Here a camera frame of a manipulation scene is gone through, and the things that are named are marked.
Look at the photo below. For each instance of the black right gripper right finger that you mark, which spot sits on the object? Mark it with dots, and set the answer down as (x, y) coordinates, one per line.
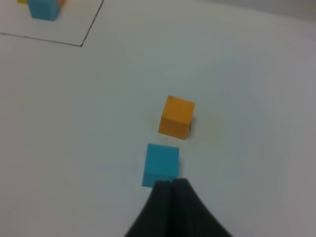
(189, 216)

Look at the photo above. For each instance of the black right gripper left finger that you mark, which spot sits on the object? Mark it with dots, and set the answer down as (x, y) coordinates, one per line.
(153, 220)

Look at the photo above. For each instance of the template blue cube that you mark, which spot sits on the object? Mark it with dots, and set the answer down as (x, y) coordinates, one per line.
(44, 9)

